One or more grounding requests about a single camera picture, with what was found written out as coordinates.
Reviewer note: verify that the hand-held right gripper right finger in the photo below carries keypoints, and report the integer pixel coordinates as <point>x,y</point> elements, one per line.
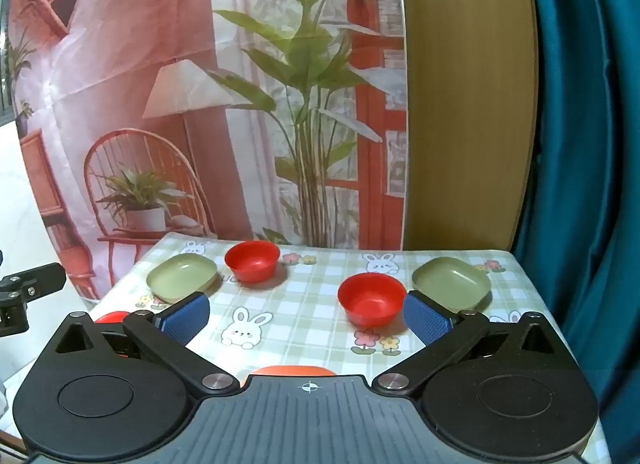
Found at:
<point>425,320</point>

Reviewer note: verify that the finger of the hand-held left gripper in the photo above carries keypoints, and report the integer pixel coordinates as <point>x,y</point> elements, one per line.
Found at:
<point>40,278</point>

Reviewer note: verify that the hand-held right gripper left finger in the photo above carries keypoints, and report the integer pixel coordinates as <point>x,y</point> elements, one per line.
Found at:
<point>185,318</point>

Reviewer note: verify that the green plate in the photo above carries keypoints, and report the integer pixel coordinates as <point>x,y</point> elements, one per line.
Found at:
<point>182,276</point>
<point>450,284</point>

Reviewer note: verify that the small red bowl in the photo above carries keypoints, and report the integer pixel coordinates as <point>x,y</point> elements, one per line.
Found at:
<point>251,259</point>
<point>371,299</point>

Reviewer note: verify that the large red bowl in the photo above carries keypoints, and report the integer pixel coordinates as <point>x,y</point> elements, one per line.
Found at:
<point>112,317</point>
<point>290,370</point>

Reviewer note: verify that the wooden panel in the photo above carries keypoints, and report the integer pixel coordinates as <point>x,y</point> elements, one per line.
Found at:
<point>465,93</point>

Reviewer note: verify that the teal curtain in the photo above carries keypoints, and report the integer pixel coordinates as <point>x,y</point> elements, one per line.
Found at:
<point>590,143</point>

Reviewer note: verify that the printed backdrop cloth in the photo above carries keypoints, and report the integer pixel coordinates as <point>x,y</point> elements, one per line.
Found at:
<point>125,43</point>

